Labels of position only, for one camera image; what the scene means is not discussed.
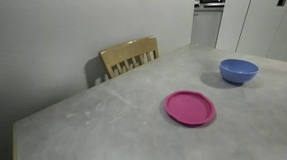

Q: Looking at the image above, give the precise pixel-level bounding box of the grey kitchen counter cabinet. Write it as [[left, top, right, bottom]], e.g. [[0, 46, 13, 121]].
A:
[[188, 4, 226, 50]]

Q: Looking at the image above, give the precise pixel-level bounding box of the pink round plate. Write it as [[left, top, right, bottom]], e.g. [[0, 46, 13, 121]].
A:
[[162, 88, 217, 129]]

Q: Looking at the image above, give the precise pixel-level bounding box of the blue plastic bowl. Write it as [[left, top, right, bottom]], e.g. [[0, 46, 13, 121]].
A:
[[218, 56, 261, 86]]

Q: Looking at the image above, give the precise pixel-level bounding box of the wooden slat-back chair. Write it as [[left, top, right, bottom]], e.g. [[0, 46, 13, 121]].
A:
[[97, 34, 161, 81]]

